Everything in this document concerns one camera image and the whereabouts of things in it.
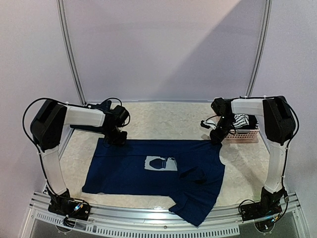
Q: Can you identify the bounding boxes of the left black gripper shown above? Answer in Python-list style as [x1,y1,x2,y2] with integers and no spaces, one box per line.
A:
[104,126,127,146]

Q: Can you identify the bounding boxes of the dark blue denim jeans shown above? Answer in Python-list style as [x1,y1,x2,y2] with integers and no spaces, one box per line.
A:
[70,100,112,136]

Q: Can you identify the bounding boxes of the blue garment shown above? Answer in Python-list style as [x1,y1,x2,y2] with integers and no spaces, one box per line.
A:
[82,139,225,226]

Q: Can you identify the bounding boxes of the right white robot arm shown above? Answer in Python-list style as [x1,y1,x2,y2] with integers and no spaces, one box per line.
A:
[210,96,297,194]

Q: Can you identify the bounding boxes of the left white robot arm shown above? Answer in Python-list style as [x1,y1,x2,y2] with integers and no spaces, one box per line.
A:
[30,98,130,196]

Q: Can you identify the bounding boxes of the pink plastic laundry basket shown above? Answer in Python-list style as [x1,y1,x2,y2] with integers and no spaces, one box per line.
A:
[225,124,259,141]

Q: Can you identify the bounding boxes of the black white striped garment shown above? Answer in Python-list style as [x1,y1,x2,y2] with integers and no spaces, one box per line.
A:
[233,114,249,128]

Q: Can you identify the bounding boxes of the black garment in basket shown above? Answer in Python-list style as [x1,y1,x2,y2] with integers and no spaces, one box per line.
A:
[238,115,258,129]

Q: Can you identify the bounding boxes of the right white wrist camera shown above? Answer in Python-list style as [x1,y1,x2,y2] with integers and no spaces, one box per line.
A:
[200,120,217,130]

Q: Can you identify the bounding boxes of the right aluminium frame post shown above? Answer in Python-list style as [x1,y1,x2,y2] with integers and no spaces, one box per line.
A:
[245,0,272,97]

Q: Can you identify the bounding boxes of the aluminium frame post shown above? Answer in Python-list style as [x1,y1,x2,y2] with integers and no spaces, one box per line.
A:
[56,0,87,105]
[245,0,272,97]

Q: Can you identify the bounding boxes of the aluminium front rail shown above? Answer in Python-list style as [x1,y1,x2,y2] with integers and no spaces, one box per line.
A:
[20,192,310,238]

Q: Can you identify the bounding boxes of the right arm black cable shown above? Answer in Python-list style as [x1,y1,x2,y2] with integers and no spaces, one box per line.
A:
[203,96,300,196]

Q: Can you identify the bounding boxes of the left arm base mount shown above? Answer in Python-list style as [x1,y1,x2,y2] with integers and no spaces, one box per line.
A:
[48,189,91,221]

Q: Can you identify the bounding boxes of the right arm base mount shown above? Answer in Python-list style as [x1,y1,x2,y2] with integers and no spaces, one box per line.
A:
[238,198,289,234]

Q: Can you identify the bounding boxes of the left aluminium frame post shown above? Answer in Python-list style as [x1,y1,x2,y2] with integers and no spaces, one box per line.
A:
[56,0,87,105]

